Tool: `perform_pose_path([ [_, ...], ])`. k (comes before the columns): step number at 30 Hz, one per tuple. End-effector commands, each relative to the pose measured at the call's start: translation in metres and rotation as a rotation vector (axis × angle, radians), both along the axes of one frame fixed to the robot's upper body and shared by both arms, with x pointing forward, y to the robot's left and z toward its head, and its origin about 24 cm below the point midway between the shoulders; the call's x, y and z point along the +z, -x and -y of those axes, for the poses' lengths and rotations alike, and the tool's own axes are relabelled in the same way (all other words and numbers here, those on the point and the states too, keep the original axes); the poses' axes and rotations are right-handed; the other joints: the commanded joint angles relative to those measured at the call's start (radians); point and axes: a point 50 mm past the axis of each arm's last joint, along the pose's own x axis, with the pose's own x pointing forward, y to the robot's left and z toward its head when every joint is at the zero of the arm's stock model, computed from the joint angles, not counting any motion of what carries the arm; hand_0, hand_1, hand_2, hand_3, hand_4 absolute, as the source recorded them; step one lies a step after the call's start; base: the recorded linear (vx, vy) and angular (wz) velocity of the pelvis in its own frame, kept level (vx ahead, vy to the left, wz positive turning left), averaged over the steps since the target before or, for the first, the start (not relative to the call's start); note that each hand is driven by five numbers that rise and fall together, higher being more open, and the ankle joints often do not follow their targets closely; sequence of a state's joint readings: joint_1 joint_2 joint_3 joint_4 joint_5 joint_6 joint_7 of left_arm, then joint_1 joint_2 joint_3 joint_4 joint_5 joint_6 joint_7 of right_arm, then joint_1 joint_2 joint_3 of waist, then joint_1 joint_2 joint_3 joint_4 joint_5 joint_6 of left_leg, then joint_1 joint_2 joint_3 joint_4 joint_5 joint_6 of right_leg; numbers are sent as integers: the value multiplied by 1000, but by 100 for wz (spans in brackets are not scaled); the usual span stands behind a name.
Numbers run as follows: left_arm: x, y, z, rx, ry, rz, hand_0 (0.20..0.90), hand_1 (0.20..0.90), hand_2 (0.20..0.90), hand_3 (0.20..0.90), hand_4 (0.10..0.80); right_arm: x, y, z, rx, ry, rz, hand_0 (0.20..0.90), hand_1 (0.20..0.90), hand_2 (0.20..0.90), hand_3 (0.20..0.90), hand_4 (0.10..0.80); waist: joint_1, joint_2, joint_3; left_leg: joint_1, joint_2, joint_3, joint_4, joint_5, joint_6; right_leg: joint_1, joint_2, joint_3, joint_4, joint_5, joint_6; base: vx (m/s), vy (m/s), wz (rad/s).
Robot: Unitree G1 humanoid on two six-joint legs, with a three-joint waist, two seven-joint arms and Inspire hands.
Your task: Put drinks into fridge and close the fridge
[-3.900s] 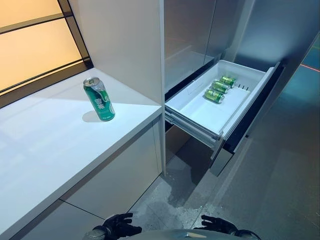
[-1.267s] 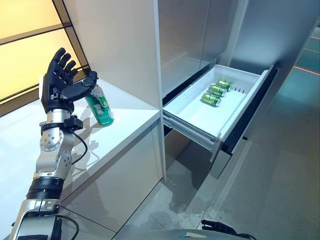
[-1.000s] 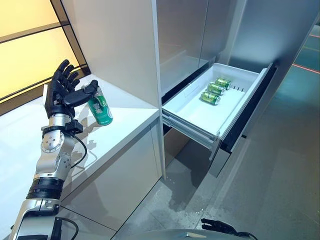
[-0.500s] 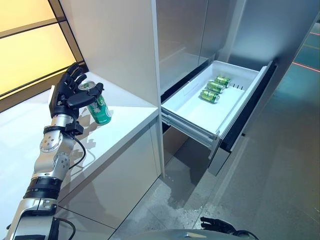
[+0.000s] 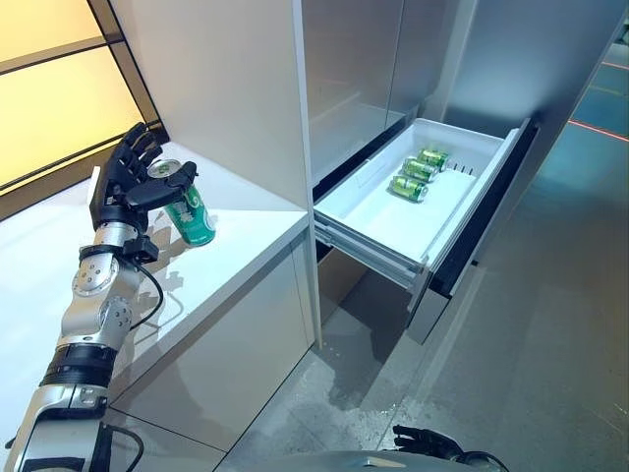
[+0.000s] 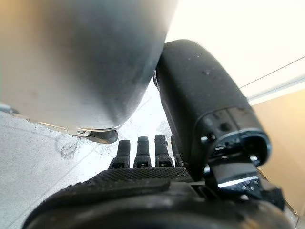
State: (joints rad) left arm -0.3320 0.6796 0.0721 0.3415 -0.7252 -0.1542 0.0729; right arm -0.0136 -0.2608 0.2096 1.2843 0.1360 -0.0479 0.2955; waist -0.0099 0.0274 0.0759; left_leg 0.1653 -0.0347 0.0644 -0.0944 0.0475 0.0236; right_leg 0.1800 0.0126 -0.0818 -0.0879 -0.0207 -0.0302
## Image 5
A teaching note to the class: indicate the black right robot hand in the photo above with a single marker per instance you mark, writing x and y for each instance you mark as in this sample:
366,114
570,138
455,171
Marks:
427,440

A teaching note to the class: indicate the white fridge drawer steel front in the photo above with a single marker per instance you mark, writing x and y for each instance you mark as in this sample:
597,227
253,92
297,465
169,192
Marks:
383,216

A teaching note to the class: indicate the tall green beer can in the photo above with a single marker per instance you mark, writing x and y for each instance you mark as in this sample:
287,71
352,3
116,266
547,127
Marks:
194,221

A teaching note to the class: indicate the stainless steel fridge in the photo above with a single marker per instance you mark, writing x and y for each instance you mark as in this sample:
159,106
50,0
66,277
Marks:
349,74

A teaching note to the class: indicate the small green drink can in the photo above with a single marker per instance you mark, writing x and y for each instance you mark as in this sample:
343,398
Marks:
433,158
408,188
420,168

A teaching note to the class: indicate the white counter cabinet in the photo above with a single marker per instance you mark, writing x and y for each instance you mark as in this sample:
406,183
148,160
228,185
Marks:
206,305

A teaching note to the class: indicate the tall white cabinet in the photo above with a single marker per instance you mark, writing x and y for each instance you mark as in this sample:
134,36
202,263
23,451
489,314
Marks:
221,88

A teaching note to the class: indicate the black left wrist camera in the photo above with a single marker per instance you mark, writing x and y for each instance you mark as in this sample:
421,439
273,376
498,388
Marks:
141,248

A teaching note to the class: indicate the backlit orange window black frame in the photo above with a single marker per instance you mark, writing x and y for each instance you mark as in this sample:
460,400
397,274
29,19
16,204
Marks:
54,88

